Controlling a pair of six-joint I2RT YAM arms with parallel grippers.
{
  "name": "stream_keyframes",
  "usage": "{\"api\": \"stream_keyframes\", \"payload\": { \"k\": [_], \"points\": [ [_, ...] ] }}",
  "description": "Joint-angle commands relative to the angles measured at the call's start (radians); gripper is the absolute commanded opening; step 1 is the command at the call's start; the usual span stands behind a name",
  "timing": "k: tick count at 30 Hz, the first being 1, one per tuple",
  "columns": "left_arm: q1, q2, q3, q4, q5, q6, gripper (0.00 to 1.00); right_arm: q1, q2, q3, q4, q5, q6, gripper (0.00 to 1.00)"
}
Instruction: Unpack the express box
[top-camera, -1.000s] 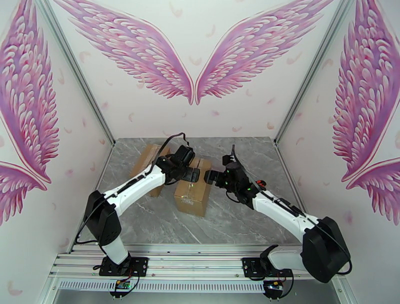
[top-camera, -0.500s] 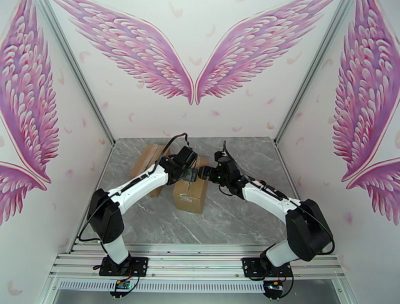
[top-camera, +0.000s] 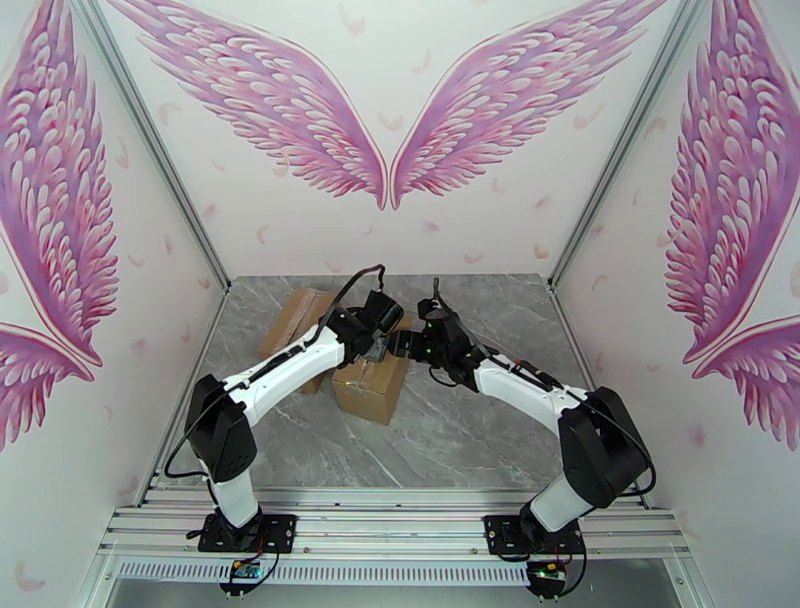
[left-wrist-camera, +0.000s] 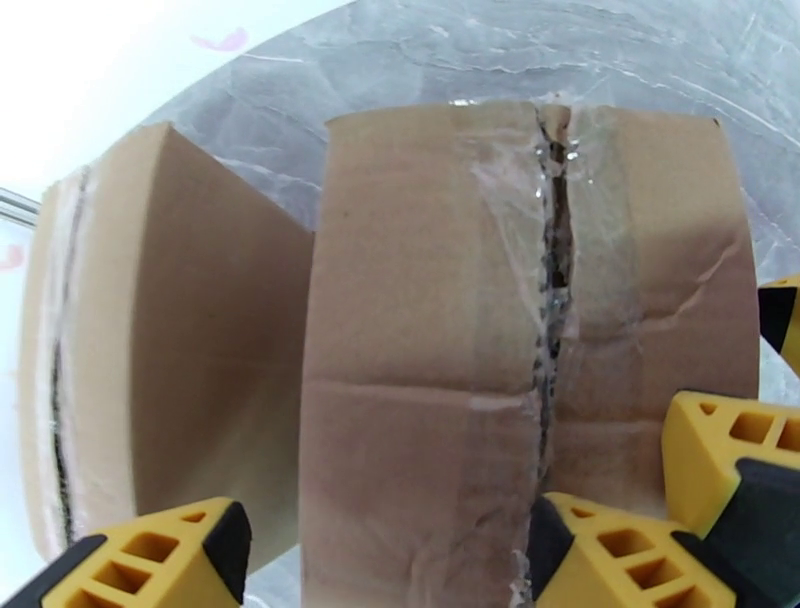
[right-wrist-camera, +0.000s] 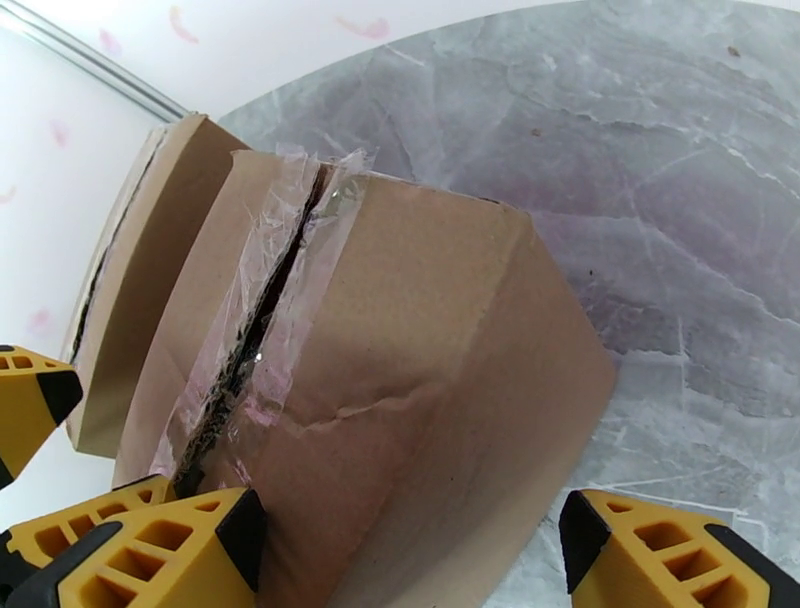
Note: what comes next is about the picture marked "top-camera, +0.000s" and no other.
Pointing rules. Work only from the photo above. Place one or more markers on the brown taped cardboard box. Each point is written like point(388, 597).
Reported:
point(294, 319)
point(369, 400)

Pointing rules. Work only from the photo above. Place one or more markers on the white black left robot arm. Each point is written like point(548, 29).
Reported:
point(281, 375)

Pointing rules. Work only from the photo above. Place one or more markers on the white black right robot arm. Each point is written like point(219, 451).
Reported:
point(600, 450)

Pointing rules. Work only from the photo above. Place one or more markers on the small green circuit board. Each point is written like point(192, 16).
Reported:
point(245, 569)
point(547, 569)

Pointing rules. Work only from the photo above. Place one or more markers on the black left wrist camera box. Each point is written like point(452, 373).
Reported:
point(379, 350)

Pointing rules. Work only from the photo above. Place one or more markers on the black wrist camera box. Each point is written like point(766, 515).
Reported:
point(427, 309)
point(379, 350)

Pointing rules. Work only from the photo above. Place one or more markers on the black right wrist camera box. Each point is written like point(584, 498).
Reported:
point(427, 309)

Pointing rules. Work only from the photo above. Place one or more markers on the aluminium mounting rail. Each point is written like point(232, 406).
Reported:
point(387, 522)

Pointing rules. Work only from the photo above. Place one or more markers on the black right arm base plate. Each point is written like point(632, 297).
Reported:
point(500, 534)

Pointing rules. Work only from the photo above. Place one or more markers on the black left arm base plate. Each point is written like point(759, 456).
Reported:
point(281, 531)

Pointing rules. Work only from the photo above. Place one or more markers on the aluminium frame post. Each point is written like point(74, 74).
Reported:
point(157, 144)
point(627, 144)

